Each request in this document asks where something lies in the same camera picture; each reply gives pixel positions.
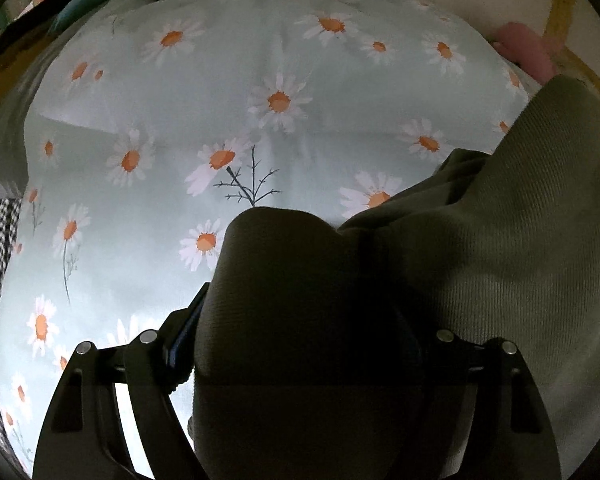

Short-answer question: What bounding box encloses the light blue daisy duvet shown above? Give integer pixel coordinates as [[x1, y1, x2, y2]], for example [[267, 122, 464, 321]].
[[0, 0, 536, 480]]

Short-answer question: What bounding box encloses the dark green zip hoodie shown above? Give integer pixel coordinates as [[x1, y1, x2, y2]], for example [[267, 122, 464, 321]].
[[187, 74, 600, 480]]

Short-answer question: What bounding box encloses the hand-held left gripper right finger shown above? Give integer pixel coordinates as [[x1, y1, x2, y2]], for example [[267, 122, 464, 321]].
[[427, 329, 563, 480]]

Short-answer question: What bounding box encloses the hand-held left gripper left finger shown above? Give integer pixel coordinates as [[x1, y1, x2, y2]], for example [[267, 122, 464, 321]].
[[32, 282, 211, 480]]

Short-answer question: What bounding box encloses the grey cloth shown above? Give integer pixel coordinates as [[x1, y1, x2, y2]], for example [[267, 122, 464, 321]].
[[0, 35, 81, 191]]

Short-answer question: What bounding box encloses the wooden bunk bed frame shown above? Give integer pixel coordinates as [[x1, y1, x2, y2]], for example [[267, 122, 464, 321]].
[[542, 0, 600, 91]]

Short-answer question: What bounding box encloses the pink plush toy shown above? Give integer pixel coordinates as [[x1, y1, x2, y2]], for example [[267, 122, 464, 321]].
[[492, 22, 563, 86]]

